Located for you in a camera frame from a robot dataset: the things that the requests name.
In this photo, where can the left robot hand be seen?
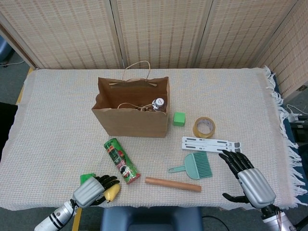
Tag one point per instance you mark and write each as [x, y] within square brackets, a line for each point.
[87, 193]

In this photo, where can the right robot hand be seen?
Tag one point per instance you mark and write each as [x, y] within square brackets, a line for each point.
[257, 187]

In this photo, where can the green toy building brick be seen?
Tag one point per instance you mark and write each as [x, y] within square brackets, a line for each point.
[85, 178]

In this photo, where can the yellow toy pear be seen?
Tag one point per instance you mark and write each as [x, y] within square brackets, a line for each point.
[111, 192]

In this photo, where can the green Pringles can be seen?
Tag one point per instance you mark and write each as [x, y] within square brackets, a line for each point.
[120, 161]

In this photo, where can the clear plastic water bottle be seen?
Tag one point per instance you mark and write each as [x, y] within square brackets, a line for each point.
[158, 103]

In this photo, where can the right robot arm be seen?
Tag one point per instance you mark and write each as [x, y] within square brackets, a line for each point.
[279, 221]

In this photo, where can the teal hand brush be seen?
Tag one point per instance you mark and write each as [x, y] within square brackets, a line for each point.
[195, 166]

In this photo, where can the brown paper bag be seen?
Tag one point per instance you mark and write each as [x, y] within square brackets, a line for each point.
[132, 125]

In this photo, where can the small green cube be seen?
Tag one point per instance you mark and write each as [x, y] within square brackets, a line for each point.
[179, 119]

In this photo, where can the white folding stand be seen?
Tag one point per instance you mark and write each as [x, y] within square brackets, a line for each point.
[204, 144]

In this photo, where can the black box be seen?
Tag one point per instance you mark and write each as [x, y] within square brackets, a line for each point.
[300, 132]

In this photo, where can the white power strip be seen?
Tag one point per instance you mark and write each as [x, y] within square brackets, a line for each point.
[294, 117]

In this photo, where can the clear packing tape roll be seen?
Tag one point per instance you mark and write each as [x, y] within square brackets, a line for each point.
[196, 131]

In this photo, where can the brown wooden rolling pin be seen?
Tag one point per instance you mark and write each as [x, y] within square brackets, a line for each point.
[173, 184]

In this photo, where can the beige woven tablecloth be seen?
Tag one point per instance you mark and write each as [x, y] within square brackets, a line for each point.
[60, 96]

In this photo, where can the brass screen hinge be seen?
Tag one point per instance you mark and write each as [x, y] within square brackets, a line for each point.
[302, 88]

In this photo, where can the woven folding screen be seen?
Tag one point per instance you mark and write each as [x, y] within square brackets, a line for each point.
[72, 36]

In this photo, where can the blue office chair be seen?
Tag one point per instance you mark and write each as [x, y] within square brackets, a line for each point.
[3, 51]

